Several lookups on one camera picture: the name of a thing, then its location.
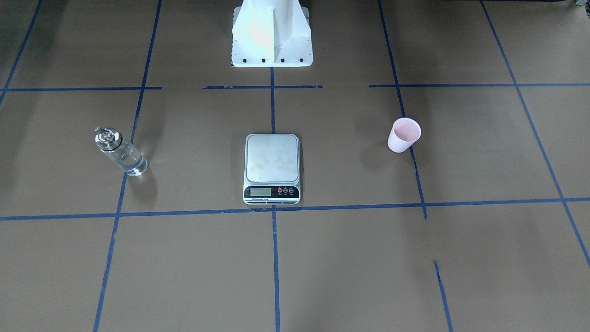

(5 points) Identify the pink paper cup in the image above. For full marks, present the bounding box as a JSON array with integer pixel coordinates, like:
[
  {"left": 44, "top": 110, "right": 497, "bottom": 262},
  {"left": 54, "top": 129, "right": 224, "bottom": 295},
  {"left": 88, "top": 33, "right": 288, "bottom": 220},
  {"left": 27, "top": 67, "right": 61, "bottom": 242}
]
[{"left": 387, "top": 117, "right": 422, "bottom": 153}]

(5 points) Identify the clear glass sauce bottle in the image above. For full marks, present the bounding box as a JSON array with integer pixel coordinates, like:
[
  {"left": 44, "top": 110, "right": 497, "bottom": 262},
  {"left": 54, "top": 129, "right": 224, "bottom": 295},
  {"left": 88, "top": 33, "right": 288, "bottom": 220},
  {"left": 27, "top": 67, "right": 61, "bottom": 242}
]
[{"left": 94, "top": 126, "right": 149, "bottom": 177}]

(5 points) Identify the digital kitchen scale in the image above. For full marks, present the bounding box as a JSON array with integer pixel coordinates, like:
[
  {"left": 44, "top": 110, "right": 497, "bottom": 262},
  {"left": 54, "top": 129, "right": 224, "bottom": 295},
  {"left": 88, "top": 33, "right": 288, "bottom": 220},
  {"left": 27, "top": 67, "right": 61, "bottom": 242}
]
[{"left": 242, "top": 134, "right": 302, "bottom": 205}]

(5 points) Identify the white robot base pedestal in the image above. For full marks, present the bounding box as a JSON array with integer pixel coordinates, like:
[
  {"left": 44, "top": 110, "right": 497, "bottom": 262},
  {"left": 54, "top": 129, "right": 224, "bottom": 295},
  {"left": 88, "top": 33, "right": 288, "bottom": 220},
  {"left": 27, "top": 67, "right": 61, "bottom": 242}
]
[{"left": 230, "top": 0, "right": 314, "bottom": 68}]

